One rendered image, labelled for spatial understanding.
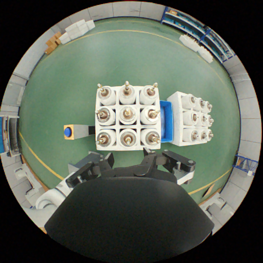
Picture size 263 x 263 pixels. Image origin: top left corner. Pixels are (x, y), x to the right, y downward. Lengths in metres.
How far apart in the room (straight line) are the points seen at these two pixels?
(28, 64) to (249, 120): 11.14
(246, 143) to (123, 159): 6.12
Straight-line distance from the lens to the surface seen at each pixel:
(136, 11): 5.22
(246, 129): 6.18
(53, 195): 0.40
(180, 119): 0.55
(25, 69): 5.43
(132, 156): 0.65
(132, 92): 0.39
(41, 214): 0.33
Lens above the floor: 0.61
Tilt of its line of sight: 86 degrees down
